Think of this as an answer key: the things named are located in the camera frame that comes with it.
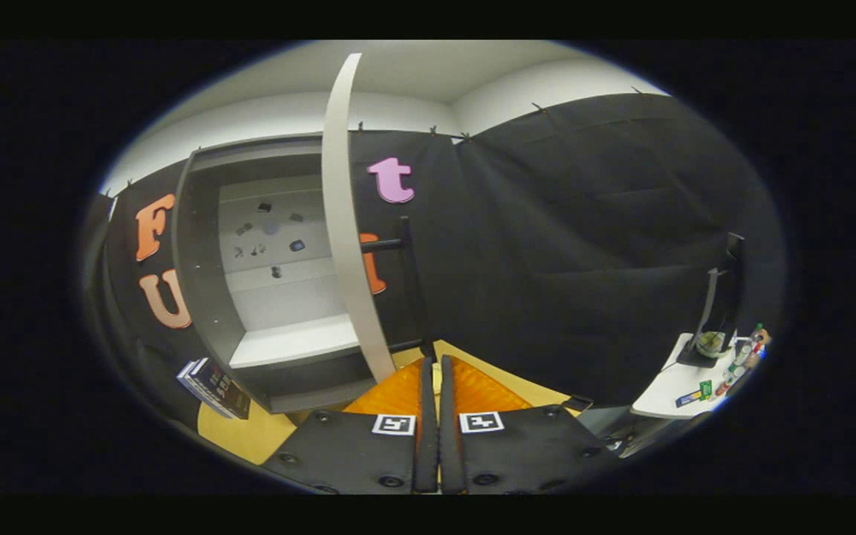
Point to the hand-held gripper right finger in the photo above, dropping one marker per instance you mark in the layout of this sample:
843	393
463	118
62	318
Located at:
449	446

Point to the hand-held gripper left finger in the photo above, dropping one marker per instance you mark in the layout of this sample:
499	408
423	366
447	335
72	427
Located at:
426	438

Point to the beige cabinet door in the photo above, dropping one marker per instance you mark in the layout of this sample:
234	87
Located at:
346	223

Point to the white side table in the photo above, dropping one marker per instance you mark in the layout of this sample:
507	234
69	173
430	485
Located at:
666	386

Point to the black backdrop cloth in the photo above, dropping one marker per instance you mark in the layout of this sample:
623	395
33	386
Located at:
584	260

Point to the blue yellow packet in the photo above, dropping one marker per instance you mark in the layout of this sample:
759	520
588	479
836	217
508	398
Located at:
689	398

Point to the grey cabinet body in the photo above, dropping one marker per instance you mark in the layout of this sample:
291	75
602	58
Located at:
205	297

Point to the small green packet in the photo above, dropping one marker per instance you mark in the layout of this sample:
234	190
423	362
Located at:
705	391

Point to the round greenish bowl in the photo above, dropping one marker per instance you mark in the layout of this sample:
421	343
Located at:
710	345

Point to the clear bottle green cap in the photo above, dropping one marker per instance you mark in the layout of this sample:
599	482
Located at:
746	348

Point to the black monitor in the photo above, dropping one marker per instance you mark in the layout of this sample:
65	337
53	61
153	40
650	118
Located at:
733	297

